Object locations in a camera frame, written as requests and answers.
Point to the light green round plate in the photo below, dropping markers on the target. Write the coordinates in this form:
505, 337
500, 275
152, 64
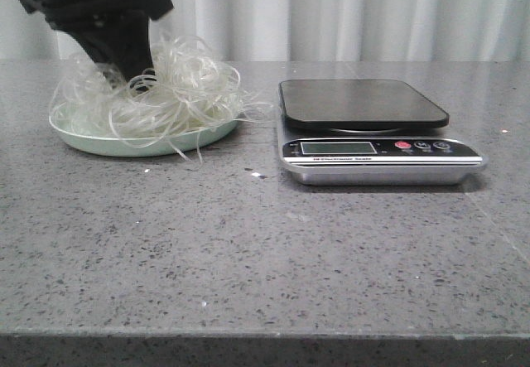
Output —
137, 147

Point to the white translucent vermicelli bundle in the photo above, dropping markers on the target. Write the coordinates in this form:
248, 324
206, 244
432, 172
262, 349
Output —
191, 89

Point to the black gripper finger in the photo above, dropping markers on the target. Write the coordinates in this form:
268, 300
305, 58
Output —
98, 43
130, 47

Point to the white pleated curtain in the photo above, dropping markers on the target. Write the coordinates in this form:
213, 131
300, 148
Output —
354, 30

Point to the silver black kitchen scale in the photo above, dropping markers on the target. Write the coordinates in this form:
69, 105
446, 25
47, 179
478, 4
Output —
368, 133

